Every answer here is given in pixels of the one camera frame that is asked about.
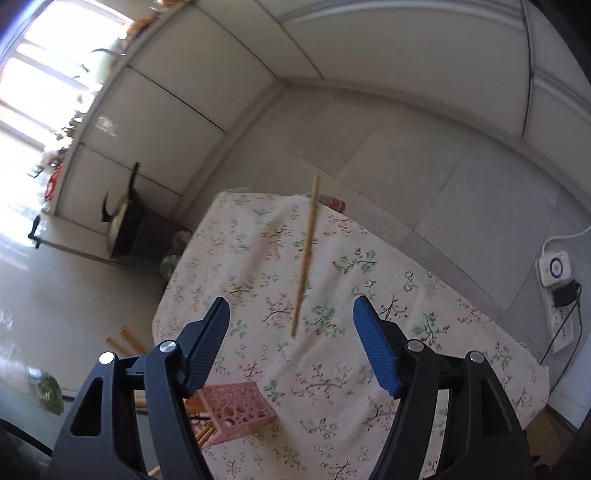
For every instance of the white kitchen cabinets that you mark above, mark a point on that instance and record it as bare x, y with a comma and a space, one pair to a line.
193, 79

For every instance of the bamboo chopstick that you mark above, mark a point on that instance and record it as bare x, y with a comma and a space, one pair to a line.
306, 254
135, 345
116, 346
202, 435

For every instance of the pink perforated utensil basket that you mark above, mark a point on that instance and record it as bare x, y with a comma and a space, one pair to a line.
235, 410

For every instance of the dark stool under wok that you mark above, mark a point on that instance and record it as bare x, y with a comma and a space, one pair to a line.
155, 236

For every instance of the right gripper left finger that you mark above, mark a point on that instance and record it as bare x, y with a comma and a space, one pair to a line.
99, 438

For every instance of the white power strip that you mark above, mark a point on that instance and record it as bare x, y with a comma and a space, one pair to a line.
559, 296

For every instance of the plastic bag of greens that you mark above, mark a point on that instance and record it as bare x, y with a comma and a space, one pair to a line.
46, 390

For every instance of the black wok with lid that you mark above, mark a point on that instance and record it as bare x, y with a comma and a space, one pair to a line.
123, 224

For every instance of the floral tablecloth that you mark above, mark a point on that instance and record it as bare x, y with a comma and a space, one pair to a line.
296, 339

